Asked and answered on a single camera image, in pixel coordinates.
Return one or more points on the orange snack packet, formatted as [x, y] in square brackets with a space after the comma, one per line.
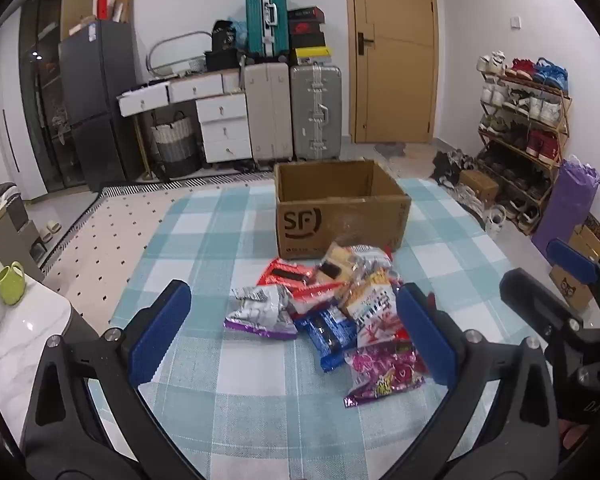
[362, 287]

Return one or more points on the leopard print box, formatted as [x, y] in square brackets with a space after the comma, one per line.
[597, 240]

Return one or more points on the purple bag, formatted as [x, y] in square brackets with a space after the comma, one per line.
[567, 210]

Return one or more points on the blue cookie packet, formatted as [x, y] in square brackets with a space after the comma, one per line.
[330, 340]

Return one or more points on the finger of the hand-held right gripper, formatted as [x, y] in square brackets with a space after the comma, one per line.
[572, 260]
[530, 297]

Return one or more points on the person's right hand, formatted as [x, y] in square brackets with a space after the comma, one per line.
[573, 435]

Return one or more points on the dark glass cabinet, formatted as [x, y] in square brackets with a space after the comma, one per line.
[40, 85]

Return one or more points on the small cardboard box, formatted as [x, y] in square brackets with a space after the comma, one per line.
[480, 185]

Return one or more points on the cardboard box with cat face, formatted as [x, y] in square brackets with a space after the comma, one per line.
[572, 290]

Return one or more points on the clear packet of brown snacks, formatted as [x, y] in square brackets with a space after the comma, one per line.
[375, 260]

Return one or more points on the dark grey fridge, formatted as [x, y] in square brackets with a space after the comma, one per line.
[100, 105]

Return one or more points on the brown cardboard box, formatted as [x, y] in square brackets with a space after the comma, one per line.
[340, 210]

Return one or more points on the red packet with black strip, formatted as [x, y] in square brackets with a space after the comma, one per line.
[280, 272]

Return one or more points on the teal suitcase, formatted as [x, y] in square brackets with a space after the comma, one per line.
[265, 15]

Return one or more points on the red white snack packet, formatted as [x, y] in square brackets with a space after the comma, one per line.
[310, 301]

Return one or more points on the pink candy packet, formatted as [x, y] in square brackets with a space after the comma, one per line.
[380, 375]

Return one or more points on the purple silver snack packet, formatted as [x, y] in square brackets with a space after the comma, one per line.
[260, 310]

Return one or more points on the tall cardboard box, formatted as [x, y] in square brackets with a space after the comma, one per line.
[122, 5]

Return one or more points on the clear biscuit packet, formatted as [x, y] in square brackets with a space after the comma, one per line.
[336, 260]

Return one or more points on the beige suitcase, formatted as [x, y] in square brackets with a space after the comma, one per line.
[267, 115]

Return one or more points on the silver suitcase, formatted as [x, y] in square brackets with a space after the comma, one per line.
[315, 110]

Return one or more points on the wooden shoe rack with shoes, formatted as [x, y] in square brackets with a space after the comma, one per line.
[535, 140]

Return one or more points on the pair of beige slippers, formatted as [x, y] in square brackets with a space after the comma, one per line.
[50, 230]

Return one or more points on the white packet with red print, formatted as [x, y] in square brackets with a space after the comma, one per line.
[377, 317]

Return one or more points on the grey sofa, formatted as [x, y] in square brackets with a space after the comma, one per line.
[5, 210]

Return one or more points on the white wardrobe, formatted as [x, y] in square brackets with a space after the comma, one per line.
[10, 100]

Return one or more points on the red black shoe box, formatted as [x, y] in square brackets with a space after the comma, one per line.
[307, 28]

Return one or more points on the wooden door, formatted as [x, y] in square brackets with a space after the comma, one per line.
[395, 85]

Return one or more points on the pile of loose shoes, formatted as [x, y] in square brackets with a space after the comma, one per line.
[460, 165]

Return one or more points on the white desk with drawers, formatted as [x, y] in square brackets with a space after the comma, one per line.
[220, 115]

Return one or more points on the woven laundry basket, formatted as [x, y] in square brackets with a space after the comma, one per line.
[175, 147]

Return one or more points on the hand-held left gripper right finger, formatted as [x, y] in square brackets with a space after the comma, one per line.
[425, 332]

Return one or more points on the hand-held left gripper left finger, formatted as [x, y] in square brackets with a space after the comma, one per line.
[162, 332]

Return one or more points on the cream dotted rug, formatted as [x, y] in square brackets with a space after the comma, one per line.
[105, 260]

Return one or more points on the green mug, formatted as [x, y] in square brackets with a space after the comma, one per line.
[11, 282]

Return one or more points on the black bag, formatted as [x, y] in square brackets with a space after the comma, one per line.
[224, 45]

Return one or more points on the chrome curved rack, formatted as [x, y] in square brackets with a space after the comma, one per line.
[177, 42]

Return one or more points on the blue plastic bag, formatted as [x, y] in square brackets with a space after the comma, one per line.
[240, 30]

